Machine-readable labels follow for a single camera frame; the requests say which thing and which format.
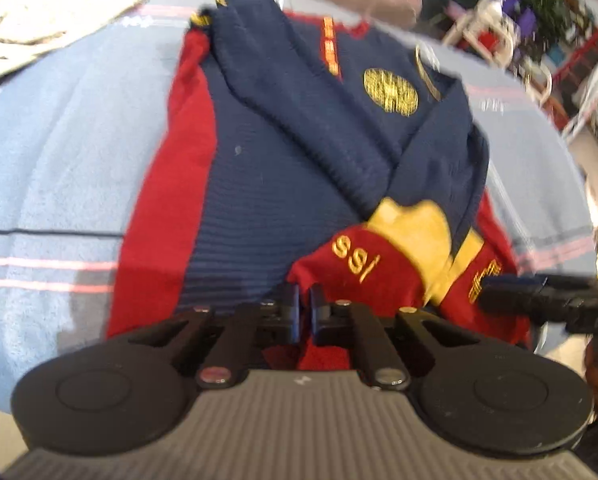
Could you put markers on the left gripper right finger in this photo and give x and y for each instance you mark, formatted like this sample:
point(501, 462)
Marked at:
point(354, 327)

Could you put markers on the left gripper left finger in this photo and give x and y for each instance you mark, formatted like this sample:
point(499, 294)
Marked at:
point(251, 329)

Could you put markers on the navy red striped sweater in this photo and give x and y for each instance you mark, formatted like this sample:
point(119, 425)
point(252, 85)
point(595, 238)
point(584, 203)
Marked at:
point(300, 150)

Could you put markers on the blue plaid bed sheet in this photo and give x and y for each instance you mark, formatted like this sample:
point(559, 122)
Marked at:
point(78, 129)

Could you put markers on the white trolley cart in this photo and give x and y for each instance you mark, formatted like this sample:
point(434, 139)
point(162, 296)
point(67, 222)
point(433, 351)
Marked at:
point(488, 30)

